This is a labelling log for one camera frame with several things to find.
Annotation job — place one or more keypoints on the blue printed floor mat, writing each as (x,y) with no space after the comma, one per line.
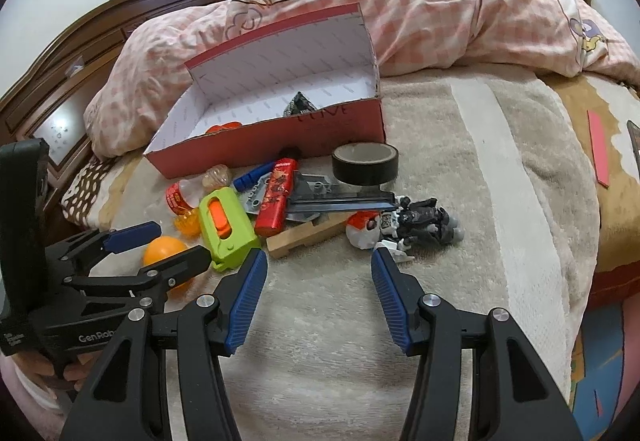
(600,371)

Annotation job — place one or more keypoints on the orange ball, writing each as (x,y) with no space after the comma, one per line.
(165,251)

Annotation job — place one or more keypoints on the black patterned pouch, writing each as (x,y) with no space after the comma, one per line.
(300,105)

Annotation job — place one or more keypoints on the dark robot figure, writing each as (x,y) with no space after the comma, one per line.
(420,221)

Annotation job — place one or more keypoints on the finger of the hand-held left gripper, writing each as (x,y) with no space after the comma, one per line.
(132,236)
(175,266)

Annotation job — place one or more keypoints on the blue plastic cylinder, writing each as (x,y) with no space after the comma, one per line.
(252,177)

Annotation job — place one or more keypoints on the person's left forearm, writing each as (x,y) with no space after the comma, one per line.
(30,411)

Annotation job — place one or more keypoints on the dark wooden headboard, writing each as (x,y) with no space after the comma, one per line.
(75,46)

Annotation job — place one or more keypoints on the person's left hand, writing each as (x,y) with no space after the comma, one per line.
(50,371)

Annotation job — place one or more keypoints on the orange translucent spiky toy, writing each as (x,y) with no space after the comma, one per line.
(187,224)

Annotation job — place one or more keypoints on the brown dotted pillow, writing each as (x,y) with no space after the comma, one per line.
(92,191)

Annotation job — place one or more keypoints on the pink checked quilt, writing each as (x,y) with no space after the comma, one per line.
(450,11)

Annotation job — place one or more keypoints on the brown printed bed sheet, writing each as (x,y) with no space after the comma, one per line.
(615,221)

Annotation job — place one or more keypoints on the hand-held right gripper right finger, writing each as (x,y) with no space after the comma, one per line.
(392,301)

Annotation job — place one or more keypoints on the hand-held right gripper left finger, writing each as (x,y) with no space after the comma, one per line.
(245,301)

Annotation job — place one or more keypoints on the grey plastic building plate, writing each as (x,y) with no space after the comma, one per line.
(317,186)

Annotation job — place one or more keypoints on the red black toy tool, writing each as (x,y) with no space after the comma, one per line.
(275,196)

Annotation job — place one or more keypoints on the small clear plastic bottle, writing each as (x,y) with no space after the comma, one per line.
(180,196)

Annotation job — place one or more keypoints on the green toy utility knife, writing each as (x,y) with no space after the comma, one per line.
(225,231)

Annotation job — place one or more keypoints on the notched wooden block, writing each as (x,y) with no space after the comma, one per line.
(295,238)

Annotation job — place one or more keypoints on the red cardboard box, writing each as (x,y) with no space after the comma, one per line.
(300,141)

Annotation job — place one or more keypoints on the grey toy sword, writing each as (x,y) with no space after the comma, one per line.
(345,205)

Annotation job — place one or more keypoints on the dark rectangular frame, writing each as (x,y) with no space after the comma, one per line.
(634,141)

